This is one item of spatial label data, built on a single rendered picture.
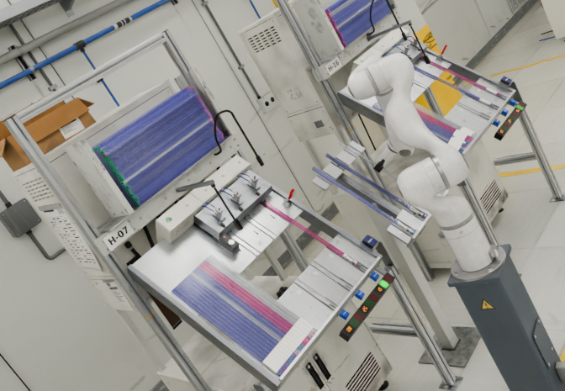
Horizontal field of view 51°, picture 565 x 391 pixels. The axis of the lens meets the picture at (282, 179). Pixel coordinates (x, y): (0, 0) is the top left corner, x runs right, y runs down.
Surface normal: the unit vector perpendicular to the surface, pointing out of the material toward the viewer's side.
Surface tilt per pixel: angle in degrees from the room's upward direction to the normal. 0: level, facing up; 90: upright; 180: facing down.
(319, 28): 90
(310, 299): 46
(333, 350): 90
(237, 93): 90
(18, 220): 90
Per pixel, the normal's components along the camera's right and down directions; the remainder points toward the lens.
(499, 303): -0.47, 0.51
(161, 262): 0.11, -0.67
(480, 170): 0.63, -0.12
